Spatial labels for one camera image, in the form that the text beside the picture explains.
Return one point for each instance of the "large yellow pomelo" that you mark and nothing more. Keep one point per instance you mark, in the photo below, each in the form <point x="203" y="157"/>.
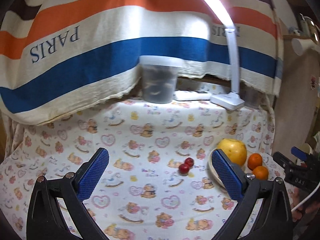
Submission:
<point x="235" y="150"/>

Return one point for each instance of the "cream ceramic plate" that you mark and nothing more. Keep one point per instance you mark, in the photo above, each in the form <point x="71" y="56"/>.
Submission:
<point x="244" y="168"/>

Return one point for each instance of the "striped Paris towel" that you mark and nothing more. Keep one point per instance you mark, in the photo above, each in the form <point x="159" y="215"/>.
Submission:
<point x="61" y="56"/>

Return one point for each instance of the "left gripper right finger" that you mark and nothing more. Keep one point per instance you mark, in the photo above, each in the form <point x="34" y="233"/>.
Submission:
<point x="274" y="219"/>

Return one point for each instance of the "red hawthorn fruit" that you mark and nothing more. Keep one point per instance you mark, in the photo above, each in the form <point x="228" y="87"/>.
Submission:
<point x="183" y="169"/>
<point x="189" y="161"/>

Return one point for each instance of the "medium orange mandarin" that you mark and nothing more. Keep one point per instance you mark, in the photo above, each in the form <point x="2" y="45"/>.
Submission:
<point x="254" y="161"/>

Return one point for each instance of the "baby bear printed cloth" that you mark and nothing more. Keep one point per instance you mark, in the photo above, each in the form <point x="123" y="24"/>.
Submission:
<point x="141" y="195"/>

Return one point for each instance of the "clear plastic lidded container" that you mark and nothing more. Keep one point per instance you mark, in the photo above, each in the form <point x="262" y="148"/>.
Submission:
<point x="159" y="77"/>

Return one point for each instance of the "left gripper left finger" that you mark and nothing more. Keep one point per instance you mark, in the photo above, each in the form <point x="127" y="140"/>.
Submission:
<point x="45" y="219"/>

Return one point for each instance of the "person's hand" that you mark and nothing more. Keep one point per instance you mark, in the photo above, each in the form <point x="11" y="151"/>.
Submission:
<point x="300" y="209"/>

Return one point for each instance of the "wooden chair back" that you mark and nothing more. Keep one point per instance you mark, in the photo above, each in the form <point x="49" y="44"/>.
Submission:
<point x="295" y="108"/>

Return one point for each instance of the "white desk lamp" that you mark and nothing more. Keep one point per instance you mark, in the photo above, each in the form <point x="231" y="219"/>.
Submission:
<point x="232" y="100"/>

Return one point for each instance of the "white remote control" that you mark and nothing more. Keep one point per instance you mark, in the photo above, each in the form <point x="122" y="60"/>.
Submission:
<point x="189" y="95"/>

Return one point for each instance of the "small orange mandarin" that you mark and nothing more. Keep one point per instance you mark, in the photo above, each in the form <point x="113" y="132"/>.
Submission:
<point x="261" y="173"/>

